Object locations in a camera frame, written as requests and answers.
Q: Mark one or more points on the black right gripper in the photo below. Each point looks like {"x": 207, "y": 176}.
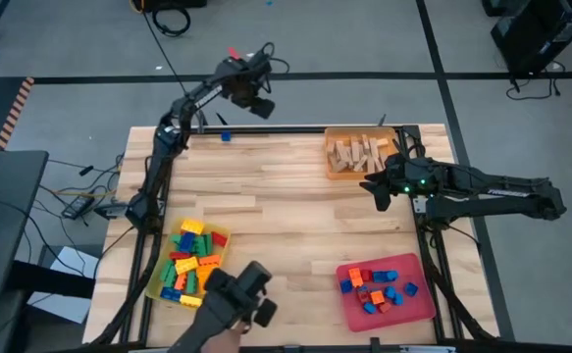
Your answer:
{"x": 413, "y": 176}

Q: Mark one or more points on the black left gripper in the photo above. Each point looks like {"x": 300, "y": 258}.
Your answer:
{"x": 246, "y": 78}

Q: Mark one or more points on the wooden block with Jenga print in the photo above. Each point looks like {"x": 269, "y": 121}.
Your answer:
{"x": 355, "y": 149}

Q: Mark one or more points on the dark red small brick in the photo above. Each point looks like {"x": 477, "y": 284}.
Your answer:
{"x": 366, "y": 275}

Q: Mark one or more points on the blue small brick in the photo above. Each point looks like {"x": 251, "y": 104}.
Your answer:
{"x": 390, "y": 292}
{"x": 225, "y": 136}
{"x": 379, "y": 277}
{"x": 399, "y": 299}
{"x": 411, "y": 288}
{"x": 369, "y": 308}
{"x": 391, "y": 275}
{"x": 346, "y": 286}

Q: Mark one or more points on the yellow long brick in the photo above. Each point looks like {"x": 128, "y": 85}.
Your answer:
{"x": 191, "y": 300}
{"x": 186, "y": 265}
{"x": 192, "y": 226}

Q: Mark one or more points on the red long brick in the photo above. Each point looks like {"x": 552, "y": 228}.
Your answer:
{"x": 219, "y": 239}
{"x": 180, "y": 255}

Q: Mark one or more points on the green long brick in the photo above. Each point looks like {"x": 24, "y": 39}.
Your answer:
{"x": 208, "y": 243}
{"x": 166, "y": 270}
{"x": 175, "y": 238}
{"x": 198, "y": 245}
{"x": 171, "y": 278}
{"x": 191, "y": 282}

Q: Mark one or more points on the blue long brick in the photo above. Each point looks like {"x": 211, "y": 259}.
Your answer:
{"x": 170, "y": 294}
{"x": 186, "y": 242}

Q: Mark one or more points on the orange long brick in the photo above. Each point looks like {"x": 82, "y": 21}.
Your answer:
{"x": 181, "y": 281}
{"x": 210, "y": 260}

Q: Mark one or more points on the light orange small brick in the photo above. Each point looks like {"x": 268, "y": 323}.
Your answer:
{"x": 206, "y": 272}

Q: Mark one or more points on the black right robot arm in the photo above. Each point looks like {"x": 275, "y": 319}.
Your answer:
{"x": 486, "y": 191}

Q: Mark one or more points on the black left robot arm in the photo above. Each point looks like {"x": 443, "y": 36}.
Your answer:
{"x": 160, "y": 162}

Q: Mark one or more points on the orange translucent bin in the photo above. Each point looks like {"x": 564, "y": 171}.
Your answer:
{"x": 332, "y": 174}

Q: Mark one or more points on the red marker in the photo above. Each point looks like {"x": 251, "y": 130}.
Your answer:
{"x": 234, "y": 52}

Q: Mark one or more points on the pink translucent bin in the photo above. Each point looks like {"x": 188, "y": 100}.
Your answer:
{"x": 413, "y": 314}

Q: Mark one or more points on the black equipment box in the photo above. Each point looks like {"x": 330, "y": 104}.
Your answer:
{"x": 177, "y": 4}
{"x": 494, "y": 6}

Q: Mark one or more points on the black beam with light strips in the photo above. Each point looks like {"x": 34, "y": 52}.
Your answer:
{"x": 428, "y": 349}

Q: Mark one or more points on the black jointed device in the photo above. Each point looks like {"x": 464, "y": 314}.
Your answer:
{"x": 226, "y": 299}

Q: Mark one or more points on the yellow translucent bin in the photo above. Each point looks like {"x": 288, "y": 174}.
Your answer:
{"x": 155, "y": 289}

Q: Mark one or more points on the person's hand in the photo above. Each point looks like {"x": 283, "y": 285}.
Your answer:
{"x": 226, "y": 340}

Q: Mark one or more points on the black equipment case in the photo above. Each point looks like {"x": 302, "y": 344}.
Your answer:
{"x": 535, "y": 34}

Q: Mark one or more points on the black side desk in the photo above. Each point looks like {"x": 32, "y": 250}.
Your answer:
{"x": 1, "y": 220}

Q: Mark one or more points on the grey metal bracket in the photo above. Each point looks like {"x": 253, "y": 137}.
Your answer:
{"x": 419, "y": 205}

